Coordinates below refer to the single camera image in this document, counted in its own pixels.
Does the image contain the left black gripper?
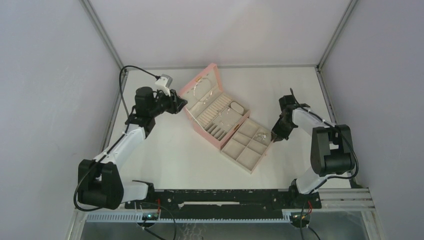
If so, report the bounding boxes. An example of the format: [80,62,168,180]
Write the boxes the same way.
[149,87,188,118]

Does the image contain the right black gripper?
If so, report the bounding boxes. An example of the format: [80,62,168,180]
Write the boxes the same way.
[272,114,296,142]

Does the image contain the silver chain pile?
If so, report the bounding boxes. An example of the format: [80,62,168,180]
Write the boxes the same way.
[254,131,270,144]

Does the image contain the pink jewelry box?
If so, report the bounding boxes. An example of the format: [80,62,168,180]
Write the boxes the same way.
[178,63,251,150]

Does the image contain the silver hoop necklace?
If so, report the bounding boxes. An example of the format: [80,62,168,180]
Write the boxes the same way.
[192,76,216,105]

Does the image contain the beige six-compartment tray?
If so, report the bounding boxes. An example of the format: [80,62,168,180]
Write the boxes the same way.
[220,118,272,174]

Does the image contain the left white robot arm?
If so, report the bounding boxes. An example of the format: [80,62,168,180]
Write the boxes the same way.
[73,86,188,212]

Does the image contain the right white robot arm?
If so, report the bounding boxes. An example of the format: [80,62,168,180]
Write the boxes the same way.
[271,94,359,208]

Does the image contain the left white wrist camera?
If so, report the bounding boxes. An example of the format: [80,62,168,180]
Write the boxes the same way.
[155,74,174,97]

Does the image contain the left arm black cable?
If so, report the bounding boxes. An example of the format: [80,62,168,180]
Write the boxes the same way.
[72,65,162,213]

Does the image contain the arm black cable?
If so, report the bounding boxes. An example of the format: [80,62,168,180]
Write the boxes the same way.
[72,65,162,213]
[288,87,360,229]

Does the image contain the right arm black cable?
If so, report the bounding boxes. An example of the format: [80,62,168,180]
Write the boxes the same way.
[288,87,360,229]

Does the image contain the black mounting base plate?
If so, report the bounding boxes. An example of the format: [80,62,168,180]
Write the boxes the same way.
[124,189,322,219]

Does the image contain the white slotted cable duct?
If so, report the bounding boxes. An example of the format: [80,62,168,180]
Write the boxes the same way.
[86,211,293,224]

